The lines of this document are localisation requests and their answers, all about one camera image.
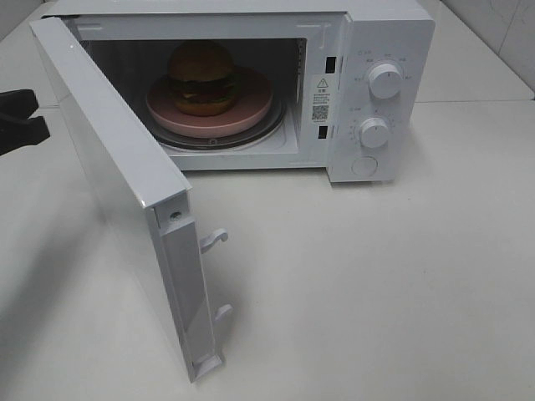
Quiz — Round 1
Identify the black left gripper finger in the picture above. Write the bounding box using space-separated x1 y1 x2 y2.
0 89 39 120
1 116 50 155

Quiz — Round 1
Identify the white microwave door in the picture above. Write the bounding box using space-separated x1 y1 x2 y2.
31 18 232 382

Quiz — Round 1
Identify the burger with sesame-free bun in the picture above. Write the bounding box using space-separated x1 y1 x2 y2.
167 40 239 117

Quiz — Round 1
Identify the pink round plate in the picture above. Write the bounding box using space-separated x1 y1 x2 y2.
145 67 274 139

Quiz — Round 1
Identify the round white door release button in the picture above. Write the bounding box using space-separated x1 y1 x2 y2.
351 156 378 177

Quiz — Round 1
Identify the glass microwave turntable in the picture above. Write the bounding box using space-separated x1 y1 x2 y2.
146 95 286 151

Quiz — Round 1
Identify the white warning label sticker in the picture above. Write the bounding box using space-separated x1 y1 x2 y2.
309 74 336 124

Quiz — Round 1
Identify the white microwave oven body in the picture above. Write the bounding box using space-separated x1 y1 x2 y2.
41 1 435 182

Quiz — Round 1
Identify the lower white microwave knob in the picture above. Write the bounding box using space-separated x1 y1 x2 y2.
359 117 390 149

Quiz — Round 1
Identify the white microwave knob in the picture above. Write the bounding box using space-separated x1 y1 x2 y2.
359 117 390 149
368 62 402 99

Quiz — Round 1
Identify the upper white microwave knob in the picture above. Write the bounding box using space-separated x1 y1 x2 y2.
368 62 402 99

